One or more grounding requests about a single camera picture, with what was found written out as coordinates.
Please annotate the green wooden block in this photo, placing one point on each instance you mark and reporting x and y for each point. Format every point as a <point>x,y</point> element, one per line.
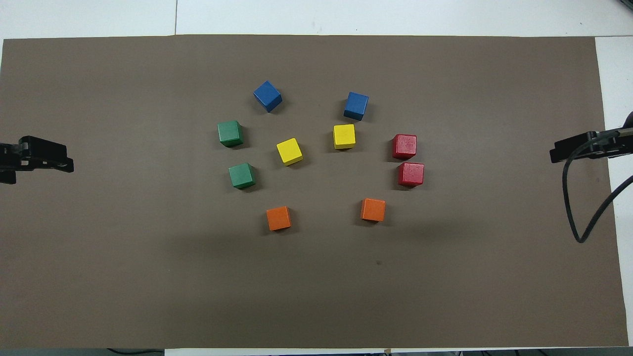
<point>229,132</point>
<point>241,175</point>

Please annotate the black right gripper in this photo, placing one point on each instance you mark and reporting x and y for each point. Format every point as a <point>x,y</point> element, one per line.
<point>578,146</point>

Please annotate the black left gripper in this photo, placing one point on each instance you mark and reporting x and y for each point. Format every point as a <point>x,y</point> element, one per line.
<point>39,153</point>

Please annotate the orange wooden block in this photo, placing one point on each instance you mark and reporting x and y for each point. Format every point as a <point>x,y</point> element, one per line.
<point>373,209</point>
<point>278,218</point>

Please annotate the blue wooden block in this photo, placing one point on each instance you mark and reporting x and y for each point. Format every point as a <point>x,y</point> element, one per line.
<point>356,105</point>
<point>267,95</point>

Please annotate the yellow wooden block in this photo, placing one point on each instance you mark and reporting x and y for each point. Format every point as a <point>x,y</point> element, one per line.
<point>344,136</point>
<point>289,151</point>

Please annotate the red wooden block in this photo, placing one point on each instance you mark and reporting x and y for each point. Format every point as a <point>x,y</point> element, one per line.
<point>411,174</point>
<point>404,146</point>

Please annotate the brown table mat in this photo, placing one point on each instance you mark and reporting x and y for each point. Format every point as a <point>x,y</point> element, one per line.
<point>316,296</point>

